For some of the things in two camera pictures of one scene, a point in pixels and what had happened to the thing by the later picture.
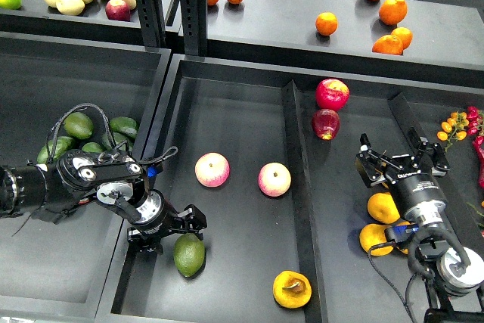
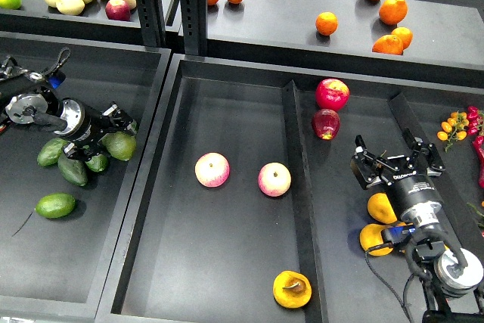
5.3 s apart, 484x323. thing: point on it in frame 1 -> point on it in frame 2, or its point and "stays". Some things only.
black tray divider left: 303,205 stays
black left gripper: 157,218 -> 85,125
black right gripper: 417,191 stays
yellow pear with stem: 291,289 stays
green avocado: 189,254 -> 119,145
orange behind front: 404,35 stays
